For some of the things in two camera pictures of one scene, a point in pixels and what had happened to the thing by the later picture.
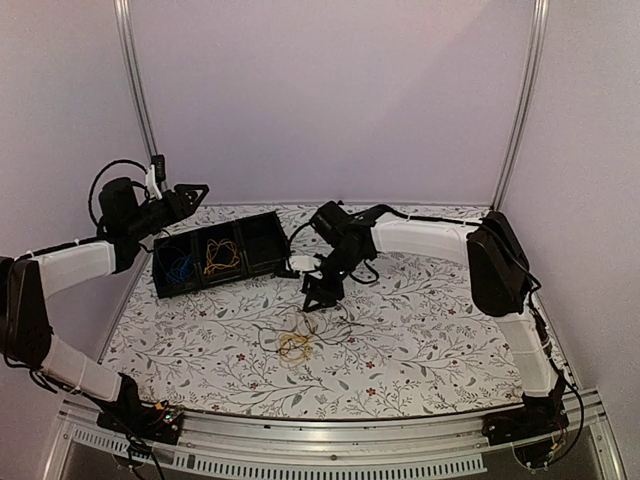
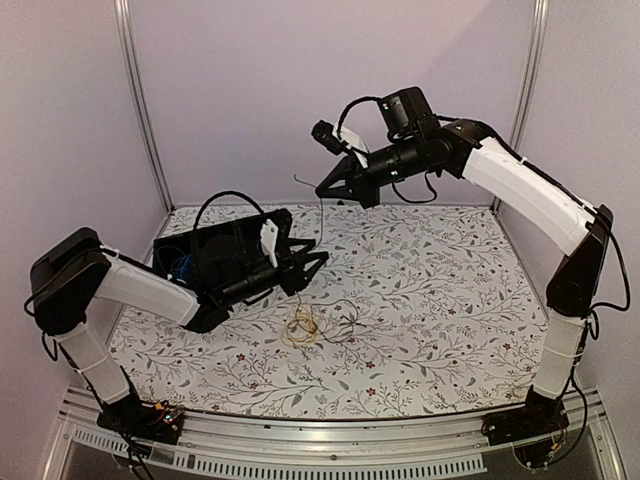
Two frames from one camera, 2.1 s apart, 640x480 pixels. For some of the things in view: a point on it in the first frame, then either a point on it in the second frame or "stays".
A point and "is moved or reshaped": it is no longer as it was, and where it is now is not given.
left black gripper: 181,188 to 294,277
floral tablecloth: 407,339 stays
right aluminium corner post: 540,29 stays
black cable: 350,323 is moved or reshaped
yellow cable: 295,347 to 302,327
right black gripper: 314,292 to 362,191
